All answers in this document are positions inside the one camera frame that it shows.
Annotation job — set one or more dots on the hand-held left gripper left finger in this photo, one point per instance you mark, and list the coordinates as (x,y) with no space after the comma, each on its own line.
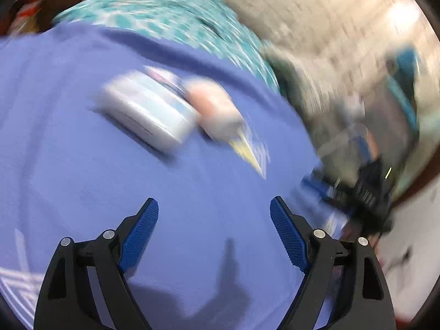
(139,237)

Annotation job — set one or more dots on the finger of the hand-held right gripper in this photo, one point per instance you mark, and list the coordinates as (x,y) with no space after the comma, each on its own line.
(321,188)

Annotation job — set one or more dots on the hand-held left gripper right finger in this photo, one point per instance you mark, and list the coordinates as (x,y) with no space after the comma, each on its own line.
(288,237)

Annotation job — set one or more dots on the clear plastic bag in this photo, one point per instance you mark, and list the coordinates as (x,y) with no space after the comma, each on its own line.
(347,144)

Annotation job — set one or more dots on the white and blue box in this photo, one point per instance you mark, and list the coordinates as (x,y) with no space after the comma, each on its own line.
(147,110)

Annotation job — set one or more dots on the blue printed blanket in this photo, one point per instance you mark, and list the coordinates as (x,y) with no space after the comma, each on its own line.
(120,178)

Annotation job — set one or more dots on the yellow wrapper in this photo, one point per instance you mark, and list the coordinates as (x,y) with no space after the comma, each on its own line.
(249,151)

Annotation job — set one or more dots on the teal cloth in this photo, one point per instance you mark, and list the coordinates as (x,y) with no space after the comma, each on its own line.
(404,86)

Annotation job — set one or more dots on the pink and white packet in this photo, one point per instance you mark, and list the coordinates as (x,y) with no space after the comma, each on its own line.
(215,110)

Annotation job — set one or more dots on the teal patterned bedsheet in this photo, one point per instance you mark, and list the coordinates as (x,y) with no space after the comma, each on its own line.
(165,17)

